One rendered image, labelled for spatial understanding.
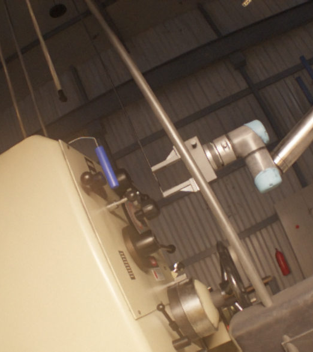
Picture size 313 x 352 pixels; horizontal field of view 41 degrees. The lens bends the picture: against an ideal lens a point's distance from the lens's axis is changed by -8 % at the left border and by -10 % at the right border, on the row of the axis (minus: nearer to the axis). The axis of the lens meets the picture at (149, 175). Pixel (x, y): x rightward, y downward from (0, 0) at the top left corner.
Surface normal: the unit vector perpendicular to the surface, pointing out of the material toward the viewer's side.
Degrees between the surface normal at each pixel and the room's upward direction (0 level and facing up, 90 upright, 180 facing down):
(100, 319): 90
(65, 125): 90
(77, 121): 90
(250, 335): 109
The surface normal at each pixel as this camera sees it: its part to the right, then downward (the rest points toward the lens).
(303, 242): -0.22, -0.18
